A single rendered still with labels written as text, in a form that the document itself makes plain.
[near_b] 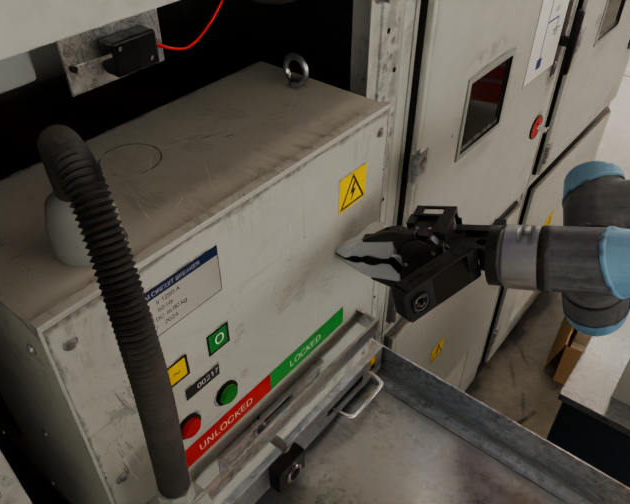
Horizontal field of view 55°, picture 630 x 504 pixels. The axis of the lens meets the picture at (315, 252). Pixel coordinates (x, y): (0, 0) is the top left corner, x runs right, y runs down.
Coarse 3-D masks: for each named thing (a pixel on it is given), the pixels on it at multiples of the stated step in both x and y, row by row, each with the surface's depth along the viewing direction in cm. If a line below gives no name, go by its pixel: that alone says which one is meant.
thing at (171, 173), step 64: (256, 64) 86; (128, 128) 72; (192, 128) 72; (256, 128) 72; (320, 128) 72; (0, 192) 62; (128, 192) 62; (192, 192) 62; (256, 192) 62; (0, 256) 54; (0, 320) 53; (0, 384) 71; (64, 448) 65
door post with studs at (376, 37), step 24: (360, 0) 78; (384, 0) 74; (360, 24) 80; (384, 24) 78; (360, 48) 82; (384, 48) 80; (360, 72) 84; (384, 72) 83; (384, 96) 85; (384, 192) 98
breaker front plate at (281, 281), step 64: (384, 128) 77; (320, 192) 71; (192, 256) 58; (256, 256) 66; (320, 256) 78; (64, 320) 49; (192, 320) 62; (256, 320) 72; (320, 320) 86; (64, 384) 52; (128, 384) 58; (192, 384) 67; (256, 384) 78; (128, 448) 62
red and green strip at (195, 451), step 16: (336, 320) 90; (320, 336) 88; (304, 352) 86; (288, 368) 84; (272, 384) 82; (256, 400) 80; (224, 416) 75; (240, 416) 79; (208, 432) 74; (224, 432) 77; (192, 448) 72; (208, 448) 75
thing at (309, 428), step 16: (368, 352) 106; (352, 384) 103; (336, 400) 100; (320, 416) 97; (304, 432) 95; (304, 448) 98; (272, 464) 90; (256, 480) 88; (240, 496) 86; (256, 496) 90
